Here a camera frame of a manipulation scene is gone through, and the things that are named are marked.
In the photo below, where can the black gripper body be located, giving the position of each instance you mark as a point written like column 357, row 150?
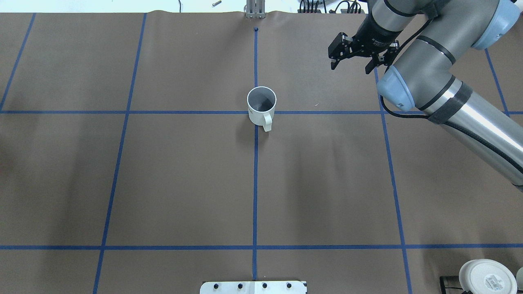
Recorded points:
column 375, row 37

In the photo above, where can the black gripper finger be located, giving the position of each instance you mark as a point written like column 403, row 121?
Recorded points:
column 335, row 62
column 372, row 64

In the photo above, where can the white mug with handle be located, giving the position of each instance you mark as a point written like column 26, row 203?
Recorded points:
column 261, row 105

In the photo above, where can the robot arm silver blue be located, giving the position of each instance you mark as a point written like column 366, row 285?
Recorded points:
column 419, row 41

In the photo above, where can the white cup in rack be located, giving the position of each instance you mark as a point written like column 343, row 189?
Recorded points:
column 486, row 276

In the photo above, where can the white mug in rack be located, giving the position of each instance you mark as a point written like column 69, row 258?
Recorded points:
column 519, row 279

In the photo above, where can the white camera pillar base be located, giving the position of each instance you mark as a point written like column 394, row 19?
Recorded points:
column 254, row 287

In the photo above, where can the black wire cup rack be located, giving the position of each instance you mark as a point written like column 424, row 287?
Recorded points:
column 450, row 285

